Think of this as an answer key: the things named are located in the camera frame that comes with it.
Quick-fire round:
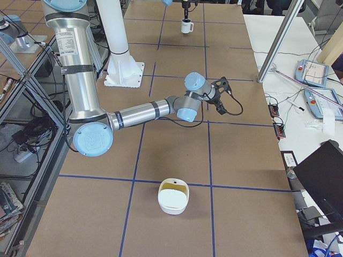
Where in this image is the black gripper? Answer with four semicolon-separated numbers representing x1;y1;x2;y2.
181;0;191;21
207;95;227;115

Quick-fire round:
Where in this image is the white mug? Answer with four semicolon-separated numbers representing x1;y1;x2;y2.
181;19;193;34

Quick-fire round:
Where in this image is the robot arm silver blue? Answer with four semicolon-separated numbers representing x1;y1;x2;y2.
42;1;228;157
162;0;191;20

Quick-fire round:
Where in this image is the orange black connector box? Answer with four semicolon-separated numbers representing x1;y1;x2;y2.
268;104;279;117

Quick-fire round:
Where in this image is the metal rod grabber tool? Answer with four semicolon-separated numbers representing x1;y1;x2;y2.
270;66;343;108

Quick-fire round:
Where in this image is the white paper label card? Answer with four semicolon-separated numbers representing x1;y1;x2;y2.
284;153;297;167

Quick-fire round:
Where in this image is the near teach pendant tablet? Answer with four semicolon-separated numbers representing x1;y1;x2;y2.
304;87;342;121

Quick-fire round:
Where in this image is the teach pendant tablet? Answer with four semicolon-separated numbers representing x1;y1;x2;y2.
295;59;329;88
304;87;342;121

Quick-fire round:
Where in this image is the far teach pendant tablet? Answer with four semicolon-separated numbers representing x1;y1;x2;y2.
295;59;329;88

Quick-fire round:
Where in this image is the black monitor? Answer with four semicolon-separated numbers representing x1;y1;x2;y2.
294;140;342;222

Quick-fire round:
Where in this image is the stack of books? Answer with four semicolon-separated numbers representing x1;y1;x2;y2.
1;181;25;240

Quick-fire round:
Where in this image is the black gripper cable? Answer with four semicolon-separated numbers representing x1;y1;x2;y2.
158;90;244;127

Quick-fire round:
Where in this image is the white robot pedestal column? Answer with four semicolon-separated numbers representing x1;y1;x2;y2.
96;0;145;88

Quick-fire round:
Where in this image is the aluminium frame post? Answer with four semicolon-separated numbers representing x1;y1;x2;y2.
257;0;304;83

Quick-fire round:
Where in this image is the aluminium frame rack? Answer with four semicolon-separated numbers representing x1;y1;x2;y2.
0;10;108;257

